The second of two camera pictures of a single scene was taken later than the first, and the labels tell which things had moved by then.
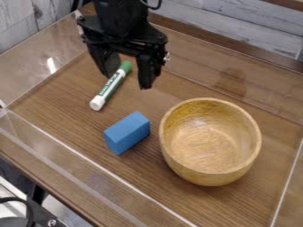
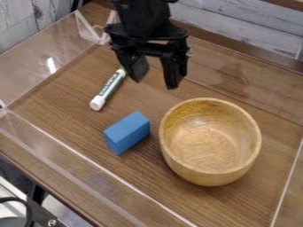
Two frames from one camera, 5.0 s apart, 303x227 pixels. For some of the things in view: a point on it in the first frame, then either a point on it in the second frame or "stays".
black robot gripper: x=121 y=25 to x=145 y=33
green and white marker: x=99 y=101 stays
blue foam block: x=129 y=132 stays
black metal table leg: x=39 y=194 stays
